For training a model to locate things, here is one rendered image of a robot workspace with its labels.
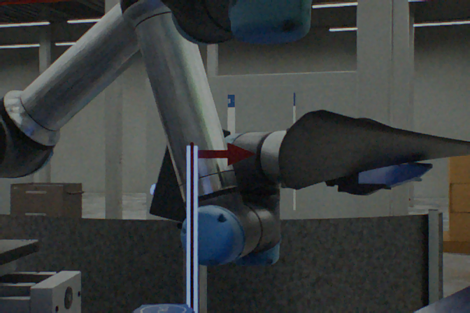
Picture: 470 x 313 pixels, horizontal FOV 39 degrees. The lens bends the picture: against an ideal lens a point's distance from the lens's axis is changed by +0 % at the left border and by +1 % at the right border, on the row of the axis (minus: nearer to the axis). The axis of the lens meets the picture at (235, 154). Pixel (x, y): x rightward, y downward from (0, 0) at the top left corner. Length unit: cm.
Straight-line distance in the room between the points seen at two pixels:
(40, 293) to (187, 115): 34
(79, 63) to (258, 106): 584
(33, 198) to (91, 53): 645
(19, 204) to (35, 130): 645
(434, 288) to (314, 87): 420
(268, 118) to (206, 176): 602
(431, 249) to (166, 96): 208
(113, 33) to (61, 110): 16
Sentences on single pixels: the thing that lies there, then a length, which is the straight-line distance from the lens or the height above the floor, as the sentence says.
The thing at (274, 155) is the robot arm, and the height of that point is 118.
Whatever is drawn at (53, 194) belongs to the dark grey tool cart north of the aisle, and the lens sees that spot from 738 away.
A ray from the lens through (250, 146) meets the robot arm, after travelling 94.
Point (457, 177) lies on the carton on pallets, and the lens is 872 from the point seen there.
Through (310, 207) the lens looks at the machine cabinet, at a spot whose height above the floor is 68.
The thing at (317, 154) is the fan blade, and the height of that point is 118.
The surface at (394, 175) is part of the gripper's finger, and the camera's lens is 77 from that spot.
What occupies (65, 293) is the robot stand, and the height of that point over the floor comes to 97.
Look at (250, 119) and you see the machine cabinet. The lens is 689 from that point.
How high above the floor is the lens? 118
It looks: level
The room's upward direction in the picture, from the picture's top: straight up
